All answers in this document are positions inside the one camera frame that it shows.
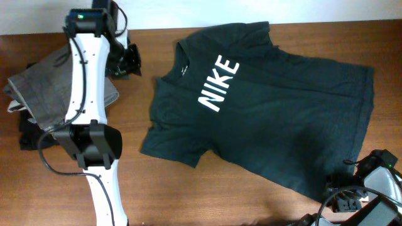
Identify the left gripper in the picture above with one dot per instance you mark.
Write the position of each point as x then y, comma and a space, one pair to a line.
133, 66

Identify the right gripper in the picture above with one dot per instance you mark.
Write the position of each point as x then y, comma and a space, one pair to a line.
339, 206

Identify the black Nike t-shirt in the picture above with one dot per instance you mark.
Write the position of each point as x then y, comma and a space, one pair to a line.
291, 119

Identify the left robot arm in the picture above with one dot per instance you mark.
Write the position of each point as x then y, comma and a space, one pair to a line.
95, 147

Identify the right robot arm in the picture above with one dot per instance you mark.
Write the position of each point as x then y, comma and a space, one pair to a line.
380, 211

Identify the folded grey trousers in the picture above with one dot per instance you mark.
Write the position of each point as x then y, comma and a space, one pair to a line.
69, 85

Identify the folded black garment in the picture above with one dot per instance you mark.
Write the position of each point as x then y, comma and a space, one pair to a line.
28, 135

